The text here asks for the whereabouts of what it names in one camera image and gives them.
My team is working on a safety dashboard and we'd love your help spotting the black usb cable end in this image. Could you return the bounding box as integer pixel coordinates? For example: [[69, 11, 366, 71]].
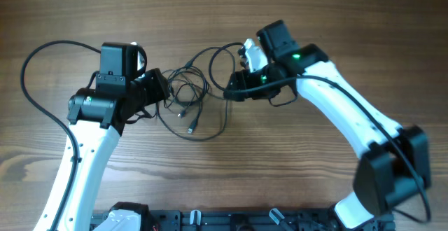
[[155, 47, 237, 142]]

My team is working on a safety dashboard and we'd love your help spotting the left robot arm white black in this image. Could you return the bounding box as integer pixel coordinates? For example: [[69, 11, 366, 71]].
[[35, 42, 169, 230]]

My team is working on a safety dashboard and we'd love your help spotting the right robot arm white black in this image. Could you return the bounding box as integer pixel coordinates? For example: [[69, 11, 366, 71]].
[[223, 20, 431, 230]]

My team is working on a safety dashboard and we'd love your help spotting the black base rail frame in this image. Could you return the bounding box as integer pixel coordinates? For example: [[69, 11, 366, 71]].
[[90, 208, 396, 231]]

